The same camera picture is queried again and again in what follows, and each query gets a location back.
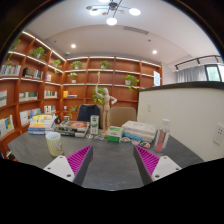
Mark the tan upholstered chair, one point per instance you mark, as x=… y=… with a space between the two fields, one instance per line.
x=122 y=116

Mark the recessed ceiling spotlight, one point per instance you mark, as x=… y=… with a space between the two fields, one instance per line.
x=73 y=46
x=154 y=52

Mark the wooden shelf unit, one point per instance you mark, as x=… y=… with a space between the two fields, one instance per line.
x=83 y=76

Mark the ceiling air vent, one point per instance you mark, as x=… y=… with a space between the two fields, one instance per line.
x=135 y=30

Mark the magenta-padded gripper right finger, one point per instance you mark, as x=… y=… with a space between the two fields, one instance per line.
x=161 y=166

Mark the branched ceiling lamp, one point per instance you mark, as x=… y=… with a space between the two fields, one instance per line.
x=111 y=13

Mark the small round badge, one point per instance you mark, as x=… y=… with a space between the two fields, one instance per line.
x=125 y=139
x=136 y=142
x=145 y=144
x=89 y=136
x=99 y=137

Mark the clear plastic water bottle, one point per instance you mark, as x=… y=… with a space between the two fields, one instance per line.
x=161 y=136

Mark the tall green white carton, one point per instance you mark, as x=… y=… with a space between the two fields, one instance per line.
x=94 y=125

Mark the white wall socket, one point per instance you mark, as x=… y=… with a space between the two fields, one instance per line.
x=219 y=134

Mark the blue-spined white book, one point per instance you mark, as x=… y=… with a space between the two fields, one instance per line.
x=131 y=138

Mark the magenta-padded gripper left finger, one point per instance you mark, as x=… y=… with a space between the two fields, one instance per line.
x=61 y=166

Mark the window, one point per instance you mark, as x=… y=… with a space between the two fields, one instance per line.
x=214 y=72

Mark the thin white book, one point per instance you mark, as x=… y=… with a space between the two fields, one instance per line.
x=133 y=134

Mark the wooden artist mannequin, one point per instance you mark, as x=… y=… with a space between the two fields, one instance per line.
x=106 y=103

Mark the grey curtain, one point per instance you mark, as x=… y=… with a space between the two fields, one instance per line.
x=190 y=74

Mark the dark thick book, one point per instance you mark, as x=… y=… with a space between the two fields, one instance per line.
x=68 y=132

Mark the black curtain rail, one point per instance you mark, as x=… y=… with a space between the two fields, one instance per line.
x=196 y=60

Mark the yellow striped white mug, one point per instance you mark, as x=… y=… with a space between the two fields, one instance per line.
x=54 y=145

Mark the small green white box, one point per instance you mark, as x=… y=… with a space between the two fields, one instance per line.
x=115 y=134

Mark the white wall switch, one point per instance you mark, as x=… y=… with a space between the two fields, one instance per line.
x=149 y=108

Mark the colourful book stack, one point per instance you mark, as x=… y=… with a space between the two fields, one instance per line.
x=41 y=125

